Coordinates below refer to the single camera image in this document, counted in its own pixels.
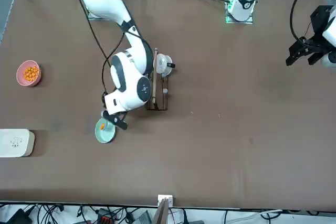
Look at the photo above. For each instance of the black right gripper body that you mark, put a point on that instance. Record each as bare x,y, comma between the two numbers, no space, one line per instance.
115,120

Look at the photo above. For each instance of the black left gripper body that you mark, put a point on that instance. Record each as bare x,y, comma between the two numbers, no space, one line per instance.
320,22

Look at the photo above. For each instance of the scooped orange popcorn pieces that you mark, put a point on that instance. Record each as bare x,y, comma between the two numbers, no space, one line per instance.
103,125

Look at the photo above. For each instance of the green bowl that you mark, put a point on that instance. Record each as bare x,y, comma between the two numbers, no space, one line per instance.
105,137

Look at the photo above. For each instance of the orange popcorn heap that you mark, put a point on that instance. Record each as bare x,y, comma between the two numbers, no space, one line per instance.
31,73

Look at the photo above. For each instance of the pink bowl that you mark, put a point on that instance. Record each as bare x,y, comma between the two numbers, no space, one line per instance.
22,81

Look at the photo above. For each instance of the white cup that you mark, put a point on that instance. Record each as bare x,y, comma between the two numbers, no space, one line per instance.
164,62

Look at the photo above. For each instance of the red black small device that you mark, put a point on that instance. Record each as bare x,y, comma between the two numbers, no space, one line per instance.
105,219

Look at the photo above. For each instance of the cream rectangular dish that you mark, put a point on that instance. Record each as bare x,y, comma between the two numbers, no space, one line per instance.
15,150

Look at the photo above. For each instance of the black power adapter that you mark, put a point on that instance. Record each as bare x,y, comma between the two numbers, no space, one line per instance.
19,216

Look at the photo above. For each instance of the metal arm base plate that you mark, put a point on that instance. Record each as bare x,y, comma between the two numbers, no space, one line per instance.
239,22
93,17

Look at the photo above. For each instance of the aluminium frame post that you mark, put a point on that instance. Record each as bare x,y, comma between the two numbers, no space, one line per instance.
162,213

